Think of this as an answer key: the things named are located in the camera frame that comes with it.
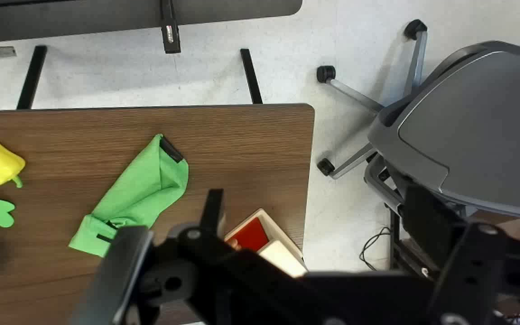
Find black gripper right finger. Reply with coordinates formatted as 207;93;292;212
402;181;472;270

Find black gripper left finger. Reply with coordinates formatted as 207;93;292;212
198;188;225;241

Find grey metal mount plate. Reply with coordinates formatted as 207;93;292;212
68;224;155;325

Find green cloth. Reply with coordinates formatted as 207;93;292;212
66;132;191;261

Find thin black cable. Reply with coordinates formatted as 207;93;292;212
357;226;393;273

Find dark grey desk top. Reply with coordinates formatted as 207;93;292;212
0;0;304;46

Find red and white box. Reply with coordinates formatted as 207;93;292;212
221;208;308;280

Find grey office chair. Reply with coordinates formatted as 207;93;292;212
315;19;520;280

